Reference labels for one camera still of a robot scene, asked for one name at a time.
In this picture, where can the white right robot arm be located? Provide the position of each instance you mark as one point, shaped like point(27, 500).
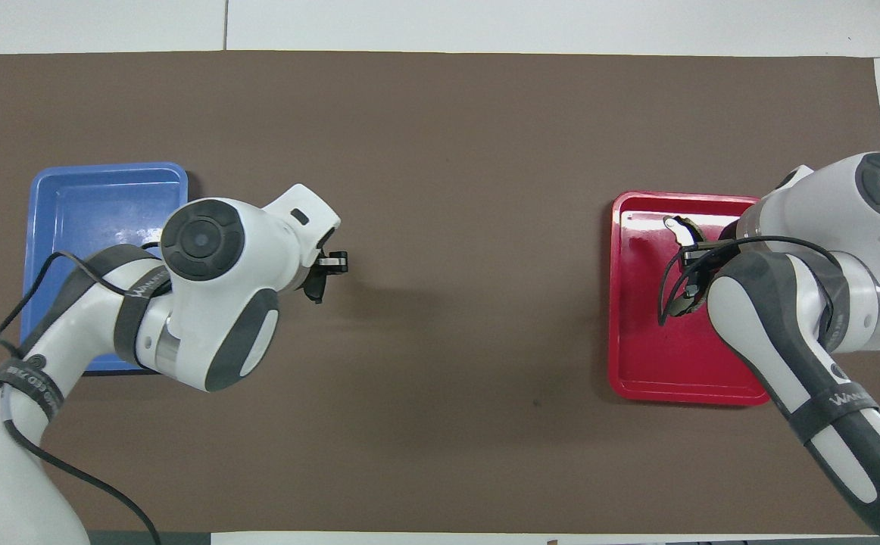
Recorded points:
point(811, 227)

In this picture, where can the blue plastic tray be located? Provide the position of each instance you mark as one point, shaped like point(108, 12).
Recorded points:
point(92, 204)

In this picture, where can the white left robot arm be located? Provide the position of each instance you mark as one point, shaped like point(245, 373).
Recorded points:
point(205, 303)

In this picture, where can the brown table mat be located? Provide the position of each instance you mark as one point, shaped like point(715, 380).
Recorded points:
point(447, 151)

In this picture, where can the red plastic tray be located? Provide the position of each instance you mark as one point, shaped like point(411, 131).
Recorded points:
point(652, 363)

